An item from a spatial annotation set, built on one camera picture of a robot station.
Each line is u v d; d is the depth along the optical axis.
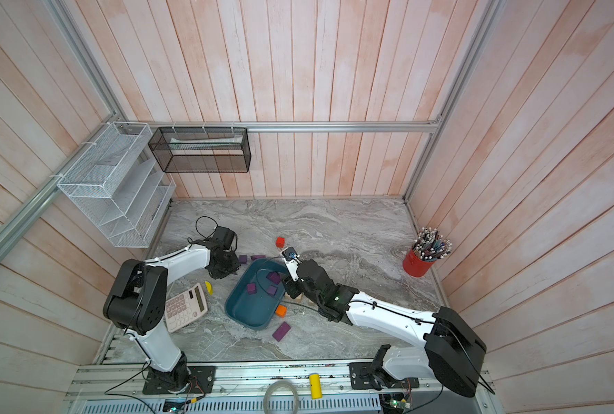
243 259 1.01
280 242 1.04
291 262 0.67
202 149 1.04
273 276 0.93
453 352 0.41
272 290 0.90
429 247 0.86
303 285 0.61
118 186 0.73
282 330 0.82
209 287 0.90
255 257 0.98
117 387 0.60
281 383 0.71
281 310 0.86
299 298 0.72
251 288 0.90
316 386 0.71
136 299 0.48
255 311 0.86
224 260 0.82
